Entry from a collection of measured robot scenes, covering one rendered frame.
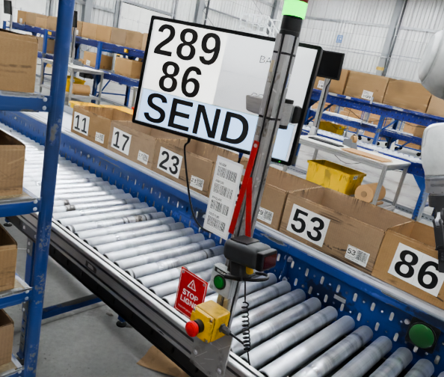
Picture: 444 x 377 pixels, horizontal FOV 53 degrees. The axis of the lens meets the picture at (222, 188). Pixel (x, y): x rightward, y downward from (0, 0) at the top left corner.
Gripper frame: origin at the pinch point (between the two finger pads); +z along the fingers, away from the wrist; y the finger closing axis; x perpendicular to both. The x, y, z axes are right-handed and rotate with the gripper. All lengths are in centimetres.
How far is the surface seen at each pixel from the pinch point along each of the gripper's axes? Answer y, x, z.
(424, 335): 8.1, -4.0, 21.2
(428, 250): 0.5, -4.3, -2.7
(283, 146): 48, -24, -37
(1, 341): 106, -61, 3
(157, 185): 6, -123, -26
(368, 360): 24.2, -14.6, 25.4
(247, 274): 64, -26, -7
